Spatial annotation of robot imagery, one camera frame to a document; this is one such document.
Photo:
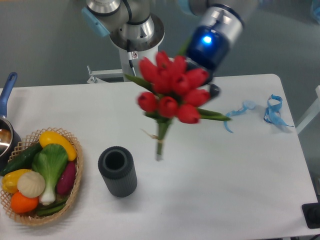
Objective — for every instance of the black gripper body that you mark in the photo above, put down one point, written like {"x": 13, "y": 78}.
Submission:
{"x": 207, "y": 47}

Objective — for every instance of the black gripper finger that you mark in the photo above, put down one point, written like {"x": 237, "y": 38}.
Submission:
{"x": 213, "y": 90}

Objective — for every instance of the red tulip bouquet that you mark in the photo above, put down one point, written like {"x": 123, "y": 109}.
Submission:
{"x": 173, "y": 89}

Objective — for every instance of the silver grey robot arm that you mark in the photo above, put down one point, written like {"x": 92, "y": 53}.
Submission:
{"x": 137, "y": 33}

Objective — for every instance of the dark grey ribbed vase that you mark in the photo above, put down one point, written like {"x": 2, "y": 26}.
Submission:
{"x": 117, "y": 168}

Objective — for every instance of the light blue curled ribbon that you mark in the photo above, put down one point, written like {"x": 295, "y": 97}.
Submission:
{"x": 246, "y": 105}

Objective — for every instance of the blue knotted ribbon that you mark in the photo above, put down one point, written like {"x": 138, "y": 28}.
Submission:
{"x": 272, "y": 113}

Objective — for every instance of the blue object top right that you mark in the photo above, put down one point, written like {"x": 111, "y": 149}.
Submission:
{"x": 315, "y": 10}

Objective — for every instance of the black device at edge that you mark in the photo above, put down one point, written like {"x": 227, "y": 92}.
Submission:
{"x": 311, "y": 212}

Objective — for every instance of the yellow squash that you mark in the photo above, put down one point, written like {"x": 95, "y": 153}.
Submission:
{"x": 52, "y": 137}

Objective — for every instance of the purple sweet potato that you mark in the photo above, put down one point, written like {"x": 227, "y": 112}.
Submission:
{"x": 67, "y": 179}

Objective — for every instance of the green bok choy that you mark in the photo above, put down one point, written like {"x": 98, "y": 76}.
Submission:
{"x": 50, "y": 163}

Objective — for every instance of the dark green cucumber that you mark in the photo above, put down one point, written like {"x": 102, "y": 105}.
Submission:
{"x": 23, "y": 160}

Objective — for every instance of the green bean pods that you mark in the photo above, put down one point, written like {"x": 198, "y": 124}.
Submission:
{"x": 51, "y": 209}

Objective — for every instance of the cream steamed bun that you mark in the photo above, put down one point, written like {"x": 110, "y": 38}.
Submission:
{"x": 31, "y": 184}

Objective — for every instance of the yellow bell pepper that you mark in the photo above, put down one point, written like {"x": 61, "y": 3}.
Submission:
{"x": 10, "y": 180}

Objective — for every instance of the woven wicker basket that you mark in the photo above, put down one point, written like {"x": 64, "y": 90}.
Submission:
{"x": 32, "y": 218}

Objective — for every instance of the orange fruit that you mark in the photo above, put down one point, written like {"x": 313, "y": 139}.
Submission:
{"x": 21, "y": 204}

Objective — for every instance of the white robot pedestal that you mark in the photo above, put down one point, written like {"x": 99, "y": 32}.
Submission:
{"x": 129, "y": 60}

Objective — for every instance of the white table leg frame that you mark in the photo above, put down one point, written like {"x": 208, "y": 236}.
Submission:
{"x": 310, "y": 113}

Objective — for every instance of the blue handled saucepan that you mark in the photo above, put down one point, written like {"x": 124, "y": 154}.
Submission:
{"x": 9, "y": 138}

